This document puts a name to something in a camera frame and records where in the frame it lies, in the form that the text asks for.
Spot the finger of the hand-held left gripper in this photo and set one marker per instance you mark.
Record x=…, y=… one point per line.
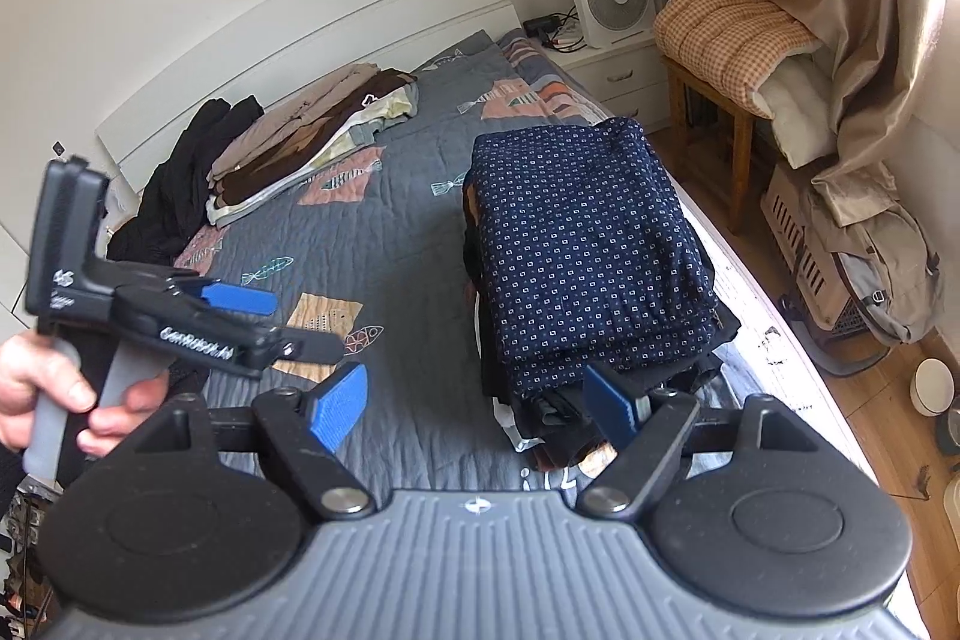
x=307, y=346
x=240, y=299

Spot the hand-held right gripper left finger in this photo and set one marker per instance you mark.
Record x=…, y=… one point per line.
x=337, y=407

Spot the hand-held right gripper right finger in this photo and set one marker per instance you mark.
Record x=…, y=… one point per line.
x=611, y=407

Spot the navy patterned pajama top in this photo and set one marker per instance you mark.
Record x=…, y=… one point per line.
x=585, y=235

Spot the stack of folded mixed clothes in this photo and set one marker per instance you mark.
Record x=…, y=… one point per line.
x=555, y=430

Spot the stack of folded brown clothes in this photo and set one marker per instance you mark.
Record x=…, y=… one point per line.
x=300, y=138

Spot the person's left hand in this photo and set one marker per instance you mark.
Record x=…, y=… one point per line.
x=22, y=377

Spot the folded navy patterned garment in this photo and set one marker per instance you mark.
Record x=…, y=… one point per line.
x=600, y=370

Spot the grey-blue printed quilt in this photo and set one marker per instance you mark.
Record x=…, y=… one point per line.
x=405, y=310

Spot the black coat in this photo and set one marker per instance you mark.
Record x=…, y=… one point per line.
x=180, y=183

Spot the beige pet carrier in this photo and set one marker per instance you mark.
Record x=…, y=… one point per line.
x=795, y=235

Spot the white headboard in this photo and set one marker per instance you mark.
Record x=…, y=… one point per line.
x=300, y=33

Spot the wooden chair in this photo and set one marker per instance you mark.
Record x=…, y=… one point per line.
x=742, y=160

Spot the beige backpack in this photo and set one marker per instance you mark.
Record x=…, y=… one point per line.
x=877, y=265

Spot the white bowl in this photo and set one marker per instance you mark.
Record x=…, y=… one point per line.
x=930, y=385

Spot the white nightstand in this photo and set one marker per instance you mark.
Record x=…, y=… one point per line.
x=622, y=85

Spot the grey bowl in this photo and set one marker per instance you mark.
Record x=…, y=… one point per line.
x=951, y=426

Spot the white pillow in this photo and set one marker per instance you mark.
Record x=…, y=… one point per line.
x=799, y=108

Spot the black power strip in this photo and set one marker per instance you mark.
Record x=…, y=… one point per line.
x=541, y=25

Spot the orange checked cushion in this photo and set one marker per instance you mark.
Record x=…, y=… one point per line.
x=731, y=33

